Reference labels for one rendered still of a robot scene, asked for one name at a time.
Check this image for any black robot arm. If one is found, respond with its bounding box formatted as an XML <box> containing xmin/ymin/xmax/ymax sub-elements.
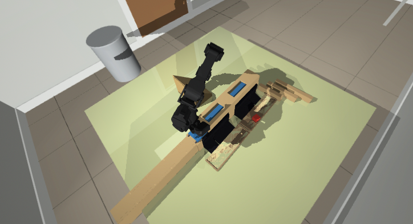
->
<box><xmin>171</xmin><ymin>42</ymin><xmax>224</xmax><ymax>132</ymax></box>

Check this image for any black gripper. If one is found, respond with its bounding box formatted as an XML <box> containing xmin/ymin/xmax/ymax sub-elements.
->
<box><xmin>189</xmin><ymin>109</ymin><xmax>210</xmax><ymax>137</ymax></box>

